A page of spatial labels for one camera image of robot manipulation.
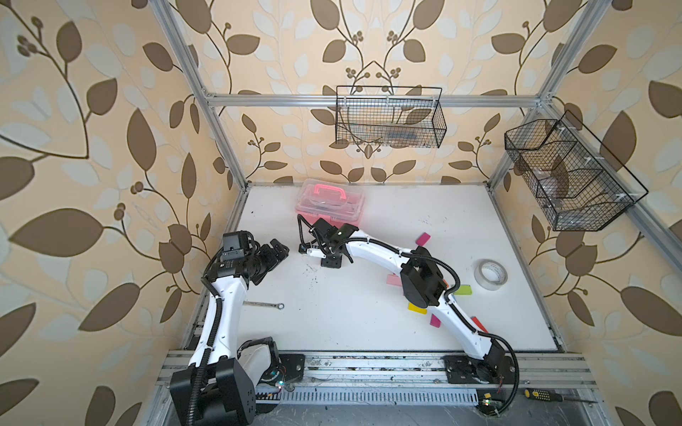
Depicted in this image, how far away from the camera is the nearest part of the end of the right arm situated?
0.72 metres

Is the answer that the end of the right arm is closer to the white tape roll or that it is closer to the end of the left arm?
the end of the left arm

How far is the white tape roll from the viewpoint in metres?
0.90

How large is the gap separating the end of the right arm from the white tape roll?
0.49m
